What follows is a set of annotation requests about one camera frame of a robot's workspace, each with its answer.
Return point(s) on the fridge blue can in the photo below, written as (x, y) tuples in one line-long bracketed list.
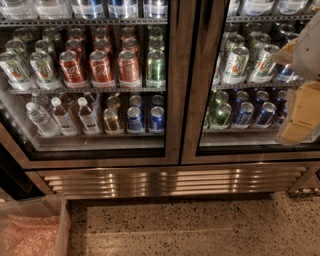
[(242, 118), (264, 115)]

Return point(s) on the fridge 7up can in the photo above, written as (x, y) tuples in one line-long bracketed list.
[(234, 71), (263, 67)]

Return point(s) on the right fridge green can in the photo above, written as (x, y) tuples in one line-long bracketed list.
[(221, 116)]

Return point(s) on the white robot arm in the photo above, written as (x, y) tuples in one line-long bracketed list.
[(303, 53)]

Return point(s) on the left blue can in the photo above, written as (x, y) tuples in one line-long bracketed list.
[(135, 120)]

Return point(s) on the front left 7up can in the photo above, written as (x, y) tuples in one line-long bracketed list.
[(19, 74)]

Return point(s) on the steel fridge bottom grille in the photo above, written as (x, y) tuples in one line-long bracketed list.
[(170, 181)]

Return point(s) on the left water bottle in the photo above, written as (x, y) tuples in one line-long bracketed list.
[(47, 126)]

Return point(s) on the middle water bottle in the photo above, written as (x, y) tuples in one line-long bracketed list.
[(65, 118)]

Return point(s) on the gold drink can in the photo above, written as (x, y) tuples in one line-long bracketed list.
[(112, 121)]

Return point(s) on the water bottle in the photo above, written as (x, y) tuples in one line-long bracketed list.
[(88, 116), (47, 126), (65, 118)]

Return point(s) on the glass fridge door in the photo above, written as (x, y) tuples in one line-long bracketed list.
[(206, 145), (83, 26)]

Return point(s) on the pink bubble wrap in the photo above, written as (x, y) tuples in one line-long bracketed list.
[(28, 236)]

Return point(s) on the front middle cola can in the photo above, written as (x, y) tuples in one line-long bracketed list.
[(102, 75)]

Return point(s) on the right water bottle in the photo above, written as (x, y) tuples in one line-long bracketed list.
[(88, 116)]

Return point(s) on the front left cola can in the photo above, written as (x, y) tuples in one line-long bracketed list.
[(72, 69)]

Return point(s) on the cola can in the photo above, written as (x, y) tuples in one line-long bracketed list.
[(72, 69), (129, 70), (102, 75)]

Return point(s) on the tall silver blue can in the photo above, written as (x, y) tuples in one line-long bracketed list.
[(285, 73)]

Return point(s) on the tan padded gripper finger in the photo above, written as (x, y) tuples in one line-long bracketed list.
[(303, 114)]

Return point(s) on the clear plastic bin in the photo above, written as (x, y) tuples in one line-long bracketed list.
[(47, 206)]

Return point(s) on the front right cola can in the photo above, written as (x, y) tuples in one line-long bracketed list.
[(129, 70)]

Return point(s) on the green soda can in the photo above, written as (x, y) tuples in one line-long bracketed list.
[(156, 73)]

